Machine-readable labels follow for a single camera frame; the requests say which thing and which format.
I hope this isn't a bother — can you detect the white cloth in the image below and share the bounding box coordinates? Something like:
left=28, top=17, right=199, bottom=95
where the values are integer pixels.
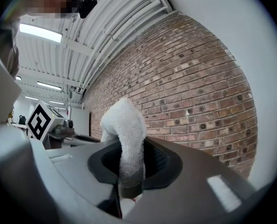
left=99, top=97, right=147, bottom=199

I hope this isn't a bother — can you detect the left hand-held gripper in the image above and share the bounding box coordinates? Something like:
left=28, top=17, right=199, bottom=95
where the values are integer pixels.
left=26, top=100, right=101, bottom=149

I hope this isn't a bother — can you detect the bundle of white ceiling pipes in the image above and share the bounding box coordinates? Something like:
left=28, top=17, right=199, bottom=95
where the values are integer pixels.
left=76, top=0, right=173, bottom=93

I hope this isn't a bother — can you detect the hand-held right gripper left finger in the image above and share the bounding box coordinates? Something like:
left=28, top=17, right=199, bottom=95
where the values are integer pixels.
left=46, top=139, right=123, bottom=219

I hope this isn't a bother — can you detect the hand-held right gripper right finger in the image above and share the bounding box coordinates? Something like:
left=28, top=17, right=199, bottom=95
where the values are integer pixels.
left=123, top=136, right=257, bottom=224

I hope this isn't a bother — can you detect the black head-mounted camera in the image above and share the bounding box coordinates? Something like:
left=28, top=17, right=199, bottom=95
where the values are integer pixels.
left=78, top=0, right=98, bottom=20

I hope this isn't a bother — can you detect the person's head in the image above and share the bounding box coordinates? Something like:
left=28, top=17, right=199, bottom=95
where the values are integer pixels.
left=17, top=0, right=84, bottom=21

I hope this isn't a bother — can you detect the person's grey shirt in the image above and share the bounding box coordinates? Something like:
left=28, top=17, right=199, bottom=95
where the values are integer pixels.
left=0, top=17, right=21, bottom=80

